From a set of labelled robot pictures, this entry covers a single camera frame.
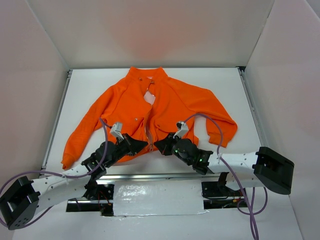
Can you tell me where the orange zip jacket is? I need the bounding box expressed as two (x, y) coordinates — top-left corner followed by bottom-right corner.
(61, 67), (238, 170)

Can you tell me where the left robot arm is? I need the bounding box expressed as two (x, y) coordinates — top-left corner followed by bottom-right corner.
(0, 134), (148, 231)

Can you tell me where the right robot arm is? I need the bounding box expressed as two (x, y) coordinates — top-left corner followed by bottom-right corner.
(154, 132), (295, 196)

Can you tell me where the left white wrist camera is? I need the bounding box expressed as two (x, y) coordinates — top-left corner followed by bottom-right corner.
(110, 122), (124, 140)

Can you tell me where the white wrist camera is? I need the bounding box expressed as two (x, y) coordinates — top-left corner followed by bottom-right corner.
(173, 121), (189, 139)
(110, 122), (124, 140)

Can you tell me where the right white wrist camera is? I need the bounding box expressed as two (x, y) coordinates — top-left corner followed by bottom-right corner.
(173, 121), (189, 139)

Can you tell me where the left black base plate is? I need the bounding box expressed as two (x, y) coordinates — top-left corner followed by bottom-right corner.
(66, 183), (115, 217)

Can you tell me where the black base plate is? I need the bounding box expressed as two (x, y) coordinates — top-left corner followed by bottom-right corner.
(201, 181), (247, 210)
(66, 183), (115, 217)

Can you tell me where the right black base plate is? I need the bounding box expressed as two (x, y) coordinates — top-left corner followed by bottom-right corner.
(201, 181), (247, 210)

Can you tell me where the aluminium table frame rail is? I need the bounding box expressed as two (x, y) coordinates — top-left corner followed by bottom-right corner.
(43, 67), (263, 179)

